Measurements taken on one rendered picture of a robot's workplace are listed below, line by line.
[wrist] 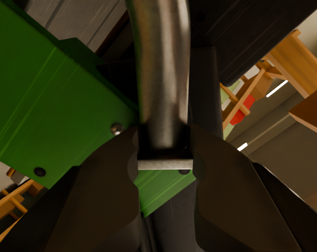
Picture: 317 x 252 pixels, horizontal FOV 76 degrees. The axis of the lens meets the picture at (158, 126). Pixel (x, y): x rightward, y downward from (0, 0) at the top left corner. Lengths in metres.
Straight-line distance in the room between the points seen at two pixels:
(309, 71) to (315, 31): 8.82
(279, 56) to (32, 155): 0.88
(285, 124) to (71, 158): 7.58
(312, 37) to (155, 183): 9.64
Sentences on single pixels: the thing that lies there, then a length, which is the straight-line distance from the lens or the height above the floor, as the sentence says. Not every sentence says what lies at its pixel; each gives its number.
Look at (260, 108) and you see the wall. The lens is 9.52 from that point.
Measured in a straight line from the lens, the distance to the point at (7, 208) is 5.95.
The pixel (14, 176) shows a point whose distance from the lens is 0.42.
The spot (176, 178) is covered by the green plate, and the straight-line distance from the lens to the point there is 0.18.
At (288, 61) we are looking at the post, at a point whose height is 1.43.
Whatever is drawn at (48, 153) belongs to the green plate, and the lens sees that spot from 0.19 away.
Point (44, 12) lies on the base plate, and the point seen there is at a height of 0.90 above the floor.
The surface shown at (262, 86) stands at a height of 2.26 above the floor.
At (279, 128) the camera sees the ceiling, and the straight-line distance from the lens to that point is 7.67.
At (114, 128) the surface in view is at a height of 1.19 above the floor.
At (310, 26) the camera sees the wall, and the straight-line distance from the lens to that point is 9.75.
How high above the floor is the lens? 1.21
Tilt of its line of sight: 4 degrees up
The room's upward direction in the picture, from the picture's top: 135 degrees clockwise
